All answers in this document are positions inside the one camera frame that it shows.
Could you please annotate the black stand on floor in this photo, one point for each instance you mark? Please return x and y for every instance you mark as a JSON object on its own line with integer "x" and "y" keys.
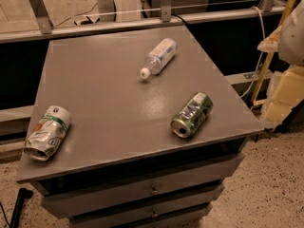
{"x": 23, "y": 194}

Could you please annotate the crushed white 7up can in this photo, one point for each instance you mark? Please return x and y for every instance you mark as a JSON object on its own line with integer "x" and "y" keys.
{"x": 48, "y": 134}

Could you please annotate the clear blue-label plastic bottle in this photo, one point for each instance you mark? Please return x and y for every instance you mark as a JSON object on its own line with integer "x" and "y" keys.
{"x": 158, "y": 57}

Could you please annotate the crushed green soda can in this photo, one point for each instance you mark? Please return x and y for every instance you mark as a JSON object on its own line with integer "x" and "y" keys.
{"x": 189, "y": 119}

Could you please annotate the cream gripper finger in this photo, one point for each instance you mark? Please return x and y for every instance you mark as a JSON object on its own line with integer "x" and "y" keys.
{"x": 270, "y": 43}

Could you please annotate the grey metal railing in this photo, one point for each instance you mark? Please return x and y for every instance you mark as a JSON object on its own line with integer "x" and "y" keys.
{"x": 29, "y": 20}

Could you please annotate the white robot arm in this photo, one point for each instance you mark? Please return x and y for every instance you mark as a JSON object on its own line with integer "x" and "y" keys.
{"x": 288, "y": 39}

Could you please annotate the grey drawer cabinet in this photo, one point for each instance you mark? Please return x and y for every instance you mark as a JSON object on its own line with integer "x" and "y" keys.
{"x": 120, "y": 164}

